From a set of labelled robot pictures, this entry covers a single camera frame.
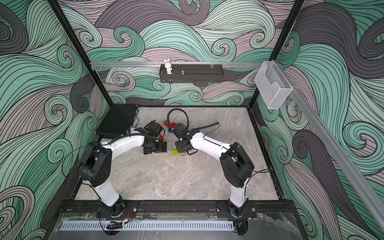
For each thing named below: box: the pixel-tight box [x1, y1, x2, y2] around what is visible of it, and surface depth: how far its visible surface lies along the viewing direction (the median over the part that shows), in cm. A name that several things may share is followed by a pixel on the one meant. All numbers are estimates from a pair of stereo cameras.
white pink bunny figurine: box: [164, 58, 172, 75], surface depth 92 cm
